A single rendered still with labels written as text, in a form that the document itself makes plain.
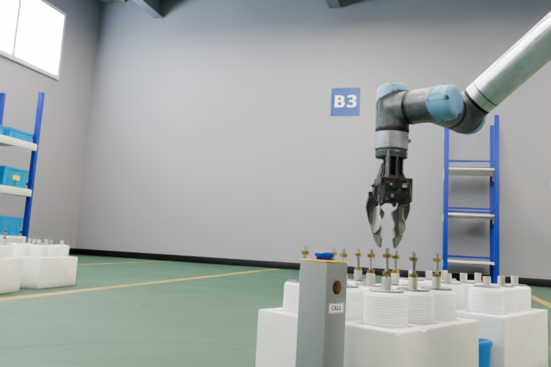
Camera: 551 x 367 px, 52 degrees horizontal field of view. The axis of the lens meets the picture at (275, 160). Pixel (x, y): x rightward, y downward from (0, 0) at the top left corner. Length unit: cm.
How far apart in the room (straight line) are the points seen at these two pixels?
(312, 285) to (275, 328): 28
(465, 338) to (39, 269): 268
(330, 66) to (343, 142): 109
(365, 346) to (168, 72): 782
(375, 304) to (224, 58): 746
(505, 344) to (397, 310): 51
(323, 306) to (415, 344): 23
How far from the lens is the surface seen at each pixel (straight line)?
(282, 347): 140
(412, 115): 126
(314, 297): 116
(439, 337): 136
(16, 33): 810
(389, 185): 125
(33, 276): 366
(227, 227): 805
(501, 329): 170
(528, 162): 771
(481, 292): 174
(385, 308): 126
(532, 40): 131
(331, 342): 117
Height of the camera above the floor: 34
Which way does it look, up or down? 8 degrees up
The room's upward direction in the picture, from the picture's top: 3 degrees clockwise
